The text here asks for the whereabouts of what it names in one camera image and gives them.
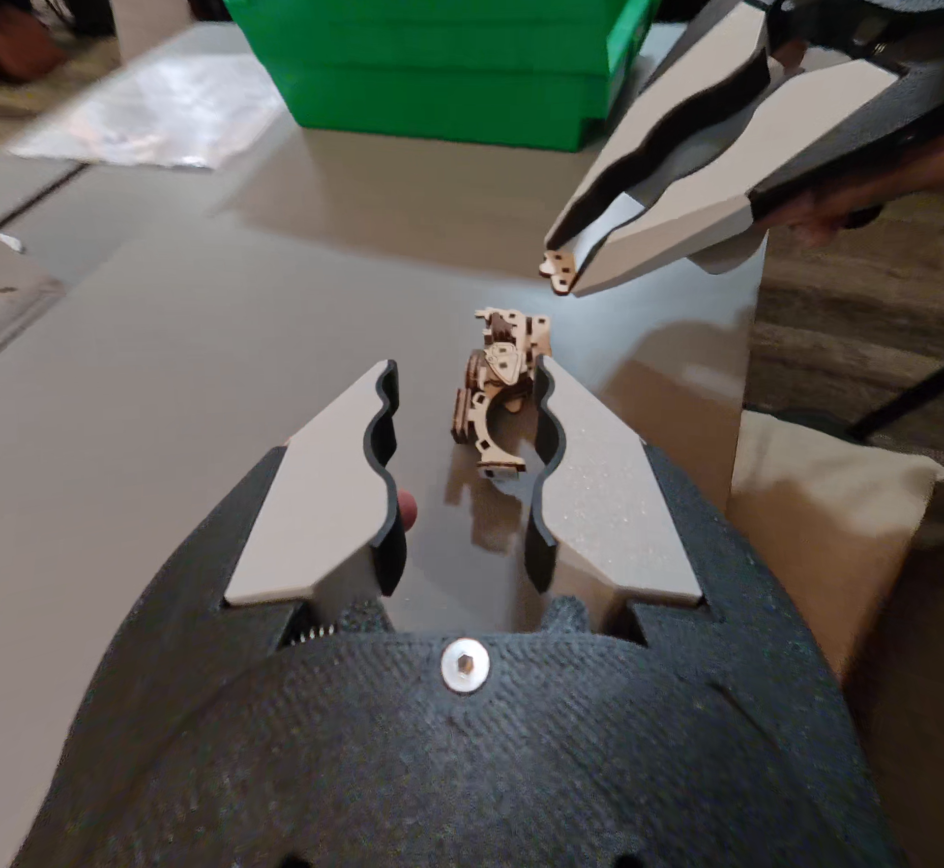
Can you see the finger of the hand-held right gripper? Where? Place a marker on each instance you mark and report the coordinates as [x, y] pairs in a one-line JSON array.
[[737, 160], [664, 101]]

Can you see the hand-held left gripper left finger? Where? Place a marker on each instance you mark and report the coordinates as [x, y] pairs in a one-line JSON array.
[[317, 492]]

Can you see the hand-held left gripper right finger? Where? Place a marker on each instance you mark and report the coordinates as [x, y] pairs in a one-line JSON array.
[[616, 506]]

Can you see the wooden puzzle model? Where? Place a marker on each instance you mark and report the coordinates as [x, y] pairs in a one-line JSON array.
[[490, 396]]

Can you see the small wooden puzzle piece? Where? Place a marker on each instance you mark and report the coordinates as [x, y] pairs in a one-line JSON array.
[[558, 269]]

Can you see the grey desk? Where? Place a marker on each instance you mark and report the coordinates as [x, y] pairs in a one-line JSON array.
[[184, 337]]

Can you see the person's left hand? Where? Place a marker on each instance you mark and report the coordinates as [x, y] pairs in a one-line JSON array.
[[407, 512]]

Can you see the person's right hand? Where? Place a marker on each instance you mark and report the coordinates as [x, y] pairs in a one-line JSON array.
[[833, 215]]

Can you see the beige cushion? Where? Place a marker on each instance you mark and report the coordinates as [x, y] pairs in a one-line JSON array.
[[826, 514]]

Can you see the green plastic bin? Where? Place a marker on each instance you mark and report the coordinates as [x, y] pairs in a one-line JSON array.
[[442, 71]]

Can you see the black metal leg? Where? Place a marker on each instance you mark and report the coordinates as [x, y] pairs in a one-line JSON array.
[[900, 399]]

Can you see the small white scrap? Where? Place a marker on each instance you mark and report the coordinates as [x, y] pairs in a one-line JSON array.
[[11, 243]]

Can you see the clear plastic bag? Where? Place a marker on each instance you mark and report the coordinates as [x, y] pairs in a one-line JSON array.
[[147, 115]]

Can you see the brown rounded object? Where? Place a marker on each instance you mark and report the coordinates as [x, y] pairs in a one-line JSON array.
[[26, 45]]

